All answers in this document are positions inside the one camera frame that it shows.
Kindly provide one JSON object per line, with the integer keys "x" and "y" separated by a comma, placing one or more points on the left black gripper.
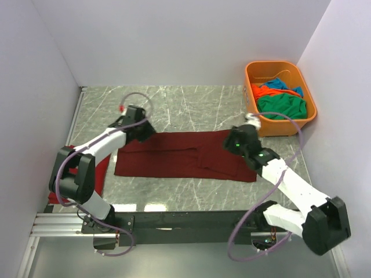
{"x": 149, "y": 131}

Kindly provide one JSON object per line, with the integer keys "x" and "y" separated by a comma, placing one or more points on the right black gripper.
{"x": 231, "y": 137}

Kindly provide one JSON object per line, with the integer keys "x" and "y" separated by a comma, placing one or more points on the dark maroon t shirt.
{"x": 182, "y": 155}

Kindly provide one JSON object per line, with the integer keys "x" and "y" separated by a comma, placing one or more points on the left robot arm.
{"x": 100, "y": 147}

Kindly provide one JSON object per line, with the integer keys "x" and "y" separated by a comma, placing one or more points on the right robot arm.
{"x": 321, "y": 221}

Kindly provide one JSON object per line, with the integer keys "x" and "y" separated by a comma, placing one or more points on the orange t shirt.
{"x": 259, "y": 92}

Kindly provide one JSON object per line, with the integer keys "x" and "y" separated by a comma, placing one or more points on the folded red t shirt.
{"x": 100, "y": 173}

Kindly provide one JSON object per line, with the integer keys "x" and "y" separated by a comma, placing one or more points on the green t shirt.
{"x": 283, "y": 104}

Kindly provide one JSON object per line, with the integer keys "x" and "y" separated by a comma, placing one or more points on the blue t shirt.
{"x": 278, "y": 84}

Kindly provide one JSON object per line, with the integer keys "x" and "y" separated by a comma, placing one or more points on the orange plastic basket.
{"x": 259, "y": 72}

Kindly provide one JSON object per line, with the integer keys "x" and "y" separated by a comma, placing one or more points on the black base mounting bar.
{"x": 177, "y": 227}

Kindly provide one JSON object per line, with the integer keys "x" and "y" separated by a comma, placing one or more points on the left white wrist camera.
{"x": 123, "y": 109}

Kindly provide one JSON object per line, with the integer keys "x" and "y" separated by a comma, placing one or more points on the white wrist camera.
{"x": 123, "y": 109}
{"x": 251, "y": 119}

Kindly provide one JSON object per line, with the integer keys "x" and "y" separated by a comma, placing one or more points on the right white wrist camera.
{"x": 251, "y": 119}

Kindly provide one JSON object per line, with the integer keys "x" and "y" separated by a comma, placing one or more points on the aluminium frame rail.
{"x": 56, "y": 225}

